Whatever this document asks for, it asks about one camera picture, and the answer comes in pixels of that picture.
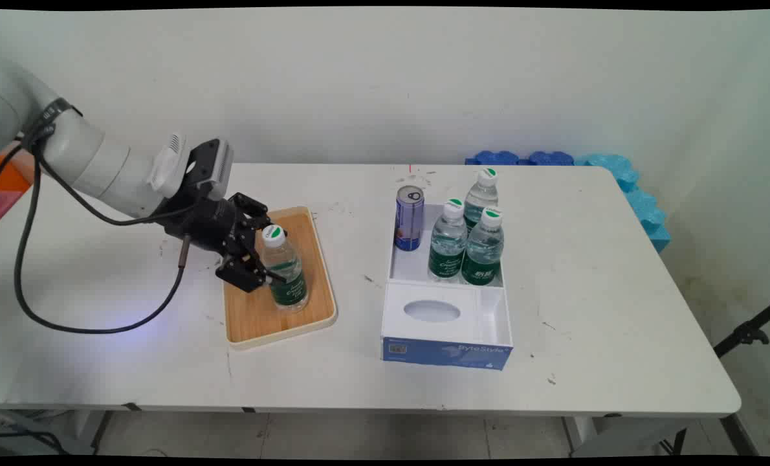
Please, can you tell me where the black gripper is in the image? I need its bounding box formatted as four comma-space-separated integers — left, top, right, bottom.
154, 192, 276, 293

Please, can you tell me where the thin black cable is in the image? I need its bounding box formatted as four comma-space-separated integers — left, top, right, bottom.
36, 152, 195, 227

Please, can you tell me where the grey table leg frame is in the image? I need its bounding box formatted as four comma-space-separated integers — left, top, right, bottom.
74, 409, 115, 455
563, 414, 758, 457

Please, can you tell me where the clear water bottle green label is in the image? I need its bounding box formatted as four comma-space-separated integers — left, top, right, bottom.
428, 198, 468, 283
258, 224, 309, 313
461, 207, 505, 286
464, 167, 500, 230

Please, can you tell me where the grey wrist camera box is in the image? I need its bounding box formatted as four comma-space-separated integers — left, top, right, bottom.
188, 138, 235, 200

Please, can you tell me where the black cable with metal plug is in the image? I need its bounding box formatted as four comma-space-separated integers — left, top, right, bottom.
14, 139, 188, 335

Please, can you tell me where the white and blue cardboard box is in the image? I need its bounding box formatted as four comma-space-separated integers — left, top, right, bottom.
380, 203, 514, 371

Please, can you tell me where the light blue foam piece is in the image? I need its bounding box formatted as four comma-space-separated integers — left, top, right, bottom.
574, 153, 672, 253

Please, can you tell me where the blue drink can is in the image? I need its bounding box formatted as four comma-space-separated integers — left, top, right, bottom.
395, 185, 425, 252

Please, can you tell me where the wooden tray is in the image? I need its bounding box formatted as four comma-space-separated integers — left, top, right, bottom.
222, 206, 338, 351

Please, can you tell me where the orange and pink block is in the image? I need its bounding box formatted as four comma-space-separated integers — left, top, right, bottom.
0, 154, 34, 228

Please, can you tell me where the black cable strap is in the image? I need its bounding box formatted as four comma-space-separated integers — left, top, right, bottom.
32, 97, 83, 140

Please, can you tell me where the black tripod stand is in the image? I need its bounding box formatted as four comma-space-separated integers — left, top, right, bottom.
714, 299, 770, 358

